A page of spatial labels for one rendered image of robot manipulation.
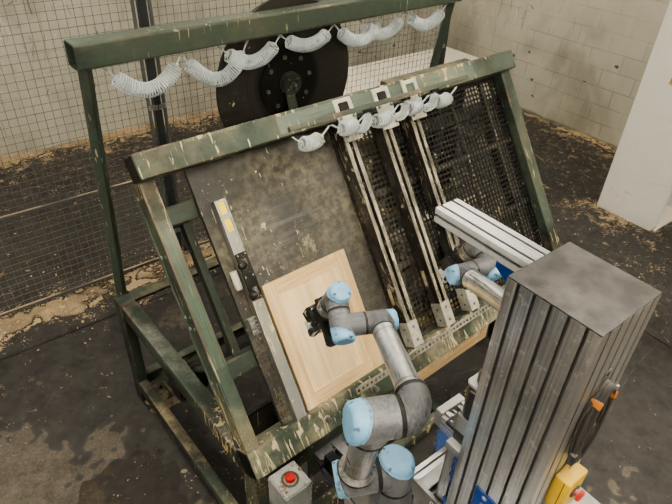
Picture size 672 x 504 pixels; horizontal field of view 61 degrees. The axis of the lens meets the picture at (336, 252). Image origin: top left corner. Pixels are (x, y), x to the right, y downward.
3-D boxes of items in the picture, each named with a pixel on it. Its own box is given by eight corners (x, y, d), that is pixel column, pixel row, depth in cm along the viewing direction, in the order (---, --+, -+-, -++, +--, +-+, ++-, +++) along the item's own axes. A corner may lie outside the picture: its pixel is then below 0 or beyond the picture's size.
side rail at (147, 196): (235, 448, 229) (246, 454, 220) (130, 188, 213) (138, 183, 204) (248, 440, 232) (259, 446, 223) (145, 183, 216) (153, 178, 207)
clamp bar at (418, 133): (459, 312, 294) (496, 313, 274) (386, 88, 277) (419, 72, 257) (472, 304, 299) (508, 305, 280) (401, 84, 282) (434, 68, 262)
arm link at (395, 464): (417, 494, 184) (422, 470, 176) (377, 501, 182) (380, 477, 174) (405, 462, 194) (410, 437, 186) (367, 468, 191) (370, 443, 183)
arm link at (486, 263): (476, 287, 216) (463, 262, 221) (500, 280, 220) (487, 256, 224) (485, 278, 210) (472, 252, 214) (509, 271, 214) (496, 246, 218)
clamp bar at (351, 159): (402, 348, 272) (437, 352, 252) (319, 107, 254) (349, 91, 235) (417, 339, 277) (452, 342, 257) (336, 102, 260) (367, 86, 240)
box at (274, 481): (287, 527, 213) (286, 500, 203) (268, 503, 221) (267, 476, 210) (312, 508, 220) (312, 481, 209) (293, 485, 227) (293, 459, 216)
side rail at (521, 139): (539, 257, 342) (555, 256, 333) (485, 78, 326) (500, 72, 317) (546, 253, 347) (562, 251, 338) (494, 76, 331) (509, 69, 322)
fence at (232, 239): (292, 419, 237) (297, 420, 234) (210, 203, 223) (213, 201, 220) (302, 412, 240) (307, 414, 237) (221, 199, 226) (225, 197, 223)
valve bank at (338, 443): (327, 502, 241) (329, 469, 227) (307, 478, 249) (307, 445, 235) (410, 440, 268) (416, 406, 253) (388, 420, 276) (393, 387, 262)
